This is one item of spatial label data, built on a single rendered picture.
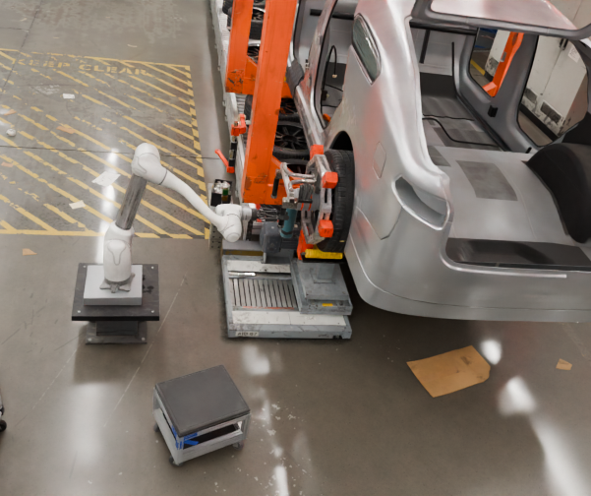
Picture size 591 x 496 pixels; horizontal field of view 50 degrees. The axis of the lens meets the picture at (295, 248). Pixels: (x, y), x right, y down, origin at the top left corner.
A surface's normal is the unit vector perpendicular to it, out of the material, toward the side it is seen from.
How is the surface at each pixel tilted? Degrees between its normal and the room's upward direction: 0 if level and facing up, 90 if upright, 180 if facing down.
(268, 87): 90
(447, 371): 2
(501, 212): 22
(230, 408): 0
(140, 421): 0
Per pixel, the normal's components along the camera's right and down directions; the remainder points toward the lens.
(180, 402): 0.17, -0.80
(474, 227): 0.21, -0.55
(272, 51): 0.14, 0.60
